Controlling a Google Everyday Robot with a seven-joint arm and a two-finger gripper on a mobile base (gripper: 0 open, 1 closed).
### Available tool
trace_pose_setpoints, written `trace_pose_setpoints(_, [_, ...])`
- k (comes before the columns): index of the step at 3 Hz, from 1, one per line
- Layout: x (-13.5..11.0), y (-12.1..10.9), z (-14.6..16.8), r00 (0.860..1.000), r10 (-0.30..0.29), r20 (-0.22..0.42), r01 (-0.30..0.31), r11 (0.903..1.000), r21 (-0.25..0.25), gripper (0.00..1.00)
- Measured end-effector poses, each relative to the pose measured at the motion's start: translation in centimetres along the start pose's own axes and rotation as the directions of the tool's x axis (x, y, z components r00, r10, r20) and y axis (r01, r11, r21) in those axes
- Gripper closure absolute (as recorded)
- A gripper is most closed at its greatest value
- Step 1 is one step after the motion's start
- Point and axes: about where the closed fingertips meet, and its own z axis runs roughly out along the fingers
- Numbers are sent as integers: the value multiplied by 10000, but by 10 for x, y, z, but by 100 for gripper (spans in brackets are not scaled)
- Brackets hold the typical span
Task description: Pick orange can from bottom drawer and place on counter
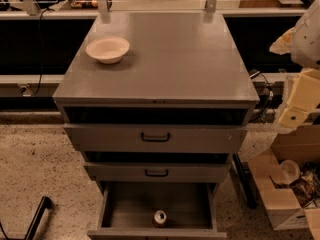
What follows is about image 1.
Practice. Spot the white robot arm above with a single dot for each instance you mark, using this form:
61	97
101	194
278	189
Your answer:
302	42

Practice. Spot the black table leg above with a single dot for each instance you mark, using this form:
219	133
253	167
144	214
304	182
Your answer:
251	203

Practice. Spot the clear plastic cup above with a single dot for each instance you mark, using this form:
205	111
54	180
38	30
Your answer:
291	170

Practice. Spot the middle grey drawer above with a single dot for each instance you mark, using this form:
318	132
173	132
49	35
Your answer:
156	172

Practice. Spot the top grey drawer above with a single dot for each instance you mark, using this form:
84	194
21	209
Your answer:
163	139

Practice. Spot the far left metal bracket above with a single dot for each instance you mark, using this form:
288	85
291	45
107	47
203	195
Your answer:
31	7

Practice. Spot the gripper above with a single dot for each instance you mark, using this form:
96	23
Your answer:
307	42

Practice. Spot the grey metal drawer cabinet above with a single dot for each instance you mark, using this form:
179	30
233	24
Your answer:
182	69

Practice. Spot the left metal bracket post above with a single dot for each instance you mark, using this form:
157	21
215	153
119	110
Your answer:
103	9

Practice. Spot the black chair leg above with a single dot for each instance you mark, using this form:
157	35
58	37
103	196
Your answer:
45	204

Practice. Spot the bottom grey open drawer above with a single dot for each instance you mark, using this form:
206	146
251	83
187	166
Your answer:
128	209

